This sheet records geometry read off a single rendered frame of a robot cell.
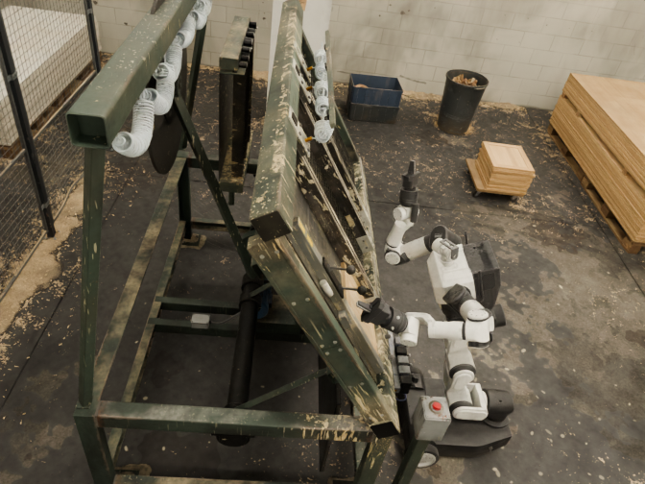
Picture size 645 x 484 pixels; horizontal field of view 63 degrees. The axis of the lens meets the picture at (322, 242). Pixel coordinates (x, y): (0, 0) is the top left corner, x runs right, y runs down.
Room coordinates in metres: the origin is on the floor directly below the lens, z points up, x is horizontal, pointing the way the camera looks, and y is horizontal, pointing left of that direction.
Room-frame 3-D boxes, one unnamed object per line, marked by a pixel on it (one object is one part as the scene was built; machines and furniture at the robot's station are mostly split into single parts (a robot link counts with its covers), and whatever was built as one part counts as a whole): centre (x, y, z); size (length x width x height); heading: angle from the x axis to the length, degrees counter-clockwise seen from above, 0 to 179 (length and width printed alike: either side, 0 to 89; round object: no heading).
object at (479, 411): (1.91, -1.00, 0.28); 0.21 x 0.20 x 0.13; 97
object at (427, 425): (1.37, -0.61, 0.84); 0.12 x 0.12 x 0.18; 7
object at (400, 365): (1.80, -0.49, 0.69); 0.50 x 0.14 x 0.24; 7
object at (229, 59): (3.02, 0.66, 1.38); 0.70 x 0.15 x 0.85; 7
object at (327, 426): (2.30, 0.36, 0.41); 2.20 x 1.38 x 0.83; 7
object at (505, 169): (4.89, -1.67, 0.20); 0.61 x 0.53 x 0.40; 5
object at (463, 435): (1.91, -0.97, 0.19); 0.64 x 0.52 x 0.33; 97
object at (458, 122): (6.16, -1.37, 0.33); 0.52 x 0.51 x 0.65; 5
